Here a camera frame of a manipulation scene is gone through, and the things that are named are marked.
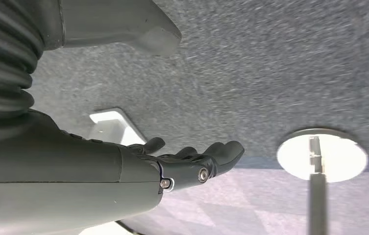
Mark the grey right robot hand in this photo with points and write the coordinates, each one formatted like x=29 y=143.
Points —
x=57 y=181

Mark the round white stand base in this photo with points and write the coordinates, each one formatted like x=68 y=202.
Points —
x=343 y=159

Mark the grey stand pole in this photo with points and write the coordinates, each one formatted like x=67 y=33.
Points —
x=318 y=201

